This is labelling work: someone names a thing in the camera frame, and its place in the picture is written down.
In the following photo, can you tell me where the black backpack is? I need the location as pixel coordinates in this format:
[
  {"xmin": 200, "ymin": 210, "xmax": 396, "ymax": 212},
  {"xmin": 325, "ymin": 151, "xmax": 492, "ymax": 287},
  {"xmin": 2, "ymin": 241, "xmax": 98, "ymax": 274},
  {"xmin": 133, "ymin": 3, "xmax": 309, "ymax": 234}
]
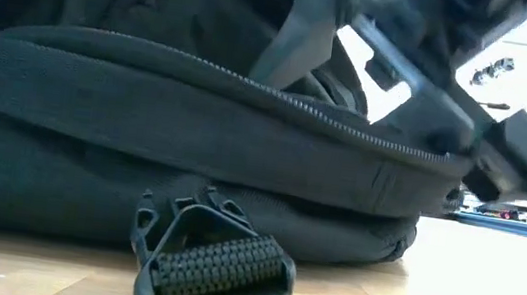
[{"xmin": 0, "ymin": 0, "xmax": 497, "ymax": 295}]

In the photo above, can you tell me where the black ceiling spotlight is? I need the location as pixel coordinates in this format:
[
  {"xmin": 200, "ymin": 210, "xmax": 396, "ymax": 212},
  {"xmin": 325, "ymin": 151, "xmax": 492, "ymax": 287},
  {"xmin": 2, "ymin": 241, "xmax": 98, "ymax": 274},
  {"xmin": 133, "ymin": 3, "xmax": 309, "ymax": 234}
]
[{"xmin": 470, "ymin": 51, "xmax": 517, "ymax": 91}]

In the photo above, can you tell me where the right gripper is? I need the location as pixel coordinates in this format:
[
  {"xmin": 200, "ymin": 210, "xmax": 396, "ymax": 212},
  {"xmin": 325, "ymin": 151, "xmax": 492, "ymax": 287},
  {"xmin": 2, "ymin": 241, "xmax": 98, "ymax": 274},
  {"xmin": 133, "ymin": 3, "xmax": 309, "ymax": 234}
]
[{"xmin": 245, "ymin": 0, "xmax": 527, "ymax": 146}]

